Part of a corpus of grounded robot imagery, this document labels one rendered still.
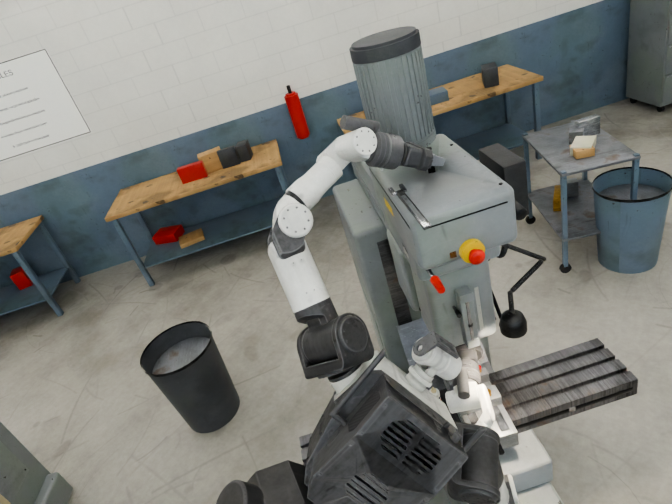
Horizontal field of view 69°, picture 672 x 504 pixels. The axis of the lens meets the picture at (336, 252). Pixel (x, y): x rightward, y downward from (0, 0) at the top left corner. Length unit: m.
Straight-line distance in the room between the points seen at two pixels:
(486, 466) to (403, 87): 0.98
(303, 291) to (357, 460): 0.36
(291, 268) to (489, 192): 0.49
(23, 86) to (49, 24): 0.67
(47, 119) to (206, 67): 1.70
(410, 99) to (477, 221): 0.43
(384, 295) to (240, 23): 3.93
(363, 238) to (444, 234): 0.67
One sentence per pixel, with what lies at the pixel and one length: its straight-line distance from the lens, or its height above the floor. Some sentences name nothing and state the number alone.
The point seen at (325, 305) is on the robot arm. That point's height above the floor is 1.81.
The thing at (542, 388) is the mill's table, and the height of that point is 0.92.
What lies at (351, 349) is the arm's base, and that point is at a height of 1.76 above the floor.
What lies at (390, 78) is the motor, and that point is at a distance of 1.42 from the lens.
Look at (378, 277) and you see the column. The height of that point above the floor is 1.34.
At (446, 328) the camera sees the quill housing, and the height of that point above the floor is 1.41.
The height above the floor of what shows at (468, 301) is 1.52.
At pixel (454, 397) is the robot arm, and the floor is 1.26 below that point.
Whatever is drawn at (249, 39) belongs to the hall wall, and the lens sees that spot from 5.41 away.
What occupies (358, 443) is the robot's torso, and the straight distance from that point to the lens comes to 0.99.
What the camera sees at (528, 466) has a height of 0.84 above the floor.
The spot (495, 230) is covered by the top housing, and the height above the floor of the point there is 1.79.
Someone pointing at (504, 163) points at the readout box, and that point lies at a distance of 1.71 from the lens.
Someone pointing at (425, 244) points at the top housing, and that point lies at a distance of 1.18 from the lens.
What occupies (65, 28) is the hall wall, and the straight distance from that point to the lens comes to 5.65.
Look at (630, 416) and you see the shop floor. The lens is 3.14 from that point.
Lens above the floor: 2.45
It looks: 31 degrees down
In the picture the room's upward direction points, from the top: 18 degrees counter-clockwise
